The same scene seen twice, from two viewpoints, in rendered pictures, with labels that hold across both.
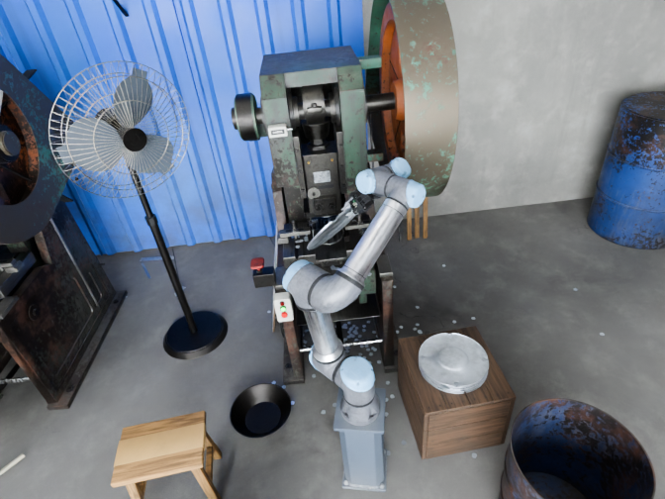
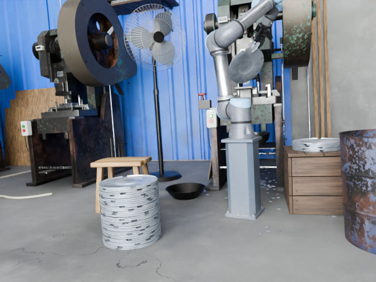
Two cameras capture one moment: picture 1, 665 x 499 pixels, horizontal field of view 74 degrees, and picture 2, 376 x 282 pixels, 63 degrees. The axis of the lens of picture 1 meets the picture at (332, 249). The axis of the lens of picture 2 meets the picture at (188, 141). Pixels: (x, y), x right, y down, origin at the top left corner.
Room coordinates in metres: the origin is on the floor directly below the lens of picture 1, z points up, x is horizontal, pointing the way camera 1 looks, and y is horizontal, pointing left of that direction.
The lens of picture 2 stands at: (-0.80, -0.30, 0.61)
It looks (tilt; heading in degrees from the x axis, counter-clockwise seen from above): 5 degrees down; 18
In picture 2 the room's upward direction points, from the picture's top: 3 degrees counter-clockwise
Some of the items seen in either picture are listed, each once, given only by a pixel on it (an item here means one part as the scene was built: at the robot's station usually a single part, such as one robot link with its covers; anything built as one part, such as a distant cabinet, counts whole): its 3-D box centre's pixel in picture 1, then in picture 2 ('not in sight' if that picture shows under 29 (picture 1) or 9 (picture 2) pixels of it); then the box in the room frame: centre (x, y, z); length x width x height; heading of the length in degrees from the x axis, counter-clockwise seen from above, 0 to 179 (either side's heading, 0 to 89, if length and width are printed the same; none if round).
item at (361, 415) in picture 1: (359, 399); (241, 129); (1.00, -0.04, 0.50); 0.15 x 0.15 x 0.10
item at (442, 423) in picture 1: (449, 390); (318, 176); (1.23, -0.46, 0.18); 0.40 x 0.38 x 0.35; 5
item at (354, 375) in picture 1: (356, 378); (239, 109); (1.01, -0.04, 0.62); 0.13 x 0.12 x 0.14; 41
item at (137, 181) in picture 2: not in sight; (128, 181); (0.55, 0.47, 0.29); 0.29 x 0.29 x 0.01
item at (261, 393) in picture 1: (261, 413); (186, 192); (1.31, 0.43, 0.04); 0.30 x 0.30 x 0.07
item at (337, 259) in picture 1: (331, 253); (245, 95); (1.64, 0.01, 0.72); 0.25 x 0.14 x 0.14; 1
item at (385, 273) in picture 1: (378, 253); (282, 126); (1.96, -0.25, 0.45); 0.92 x 0.12 x 0.90; 1
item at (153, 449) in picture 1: (172, 466); (123, 183); (1.01, 0.76, 0.16); 0.34 x 0.24 x 0.34; 97
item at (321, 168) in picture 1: (322, 177); (245, 56); (1.77, 0.01, 1.04); 0.17 x 0.15 x 0.30; 1
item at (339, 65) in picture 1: (324, 198); (249, 84); (1.96, 0.02, 0.83); 0.79 x 0.43 x 1.34; 1
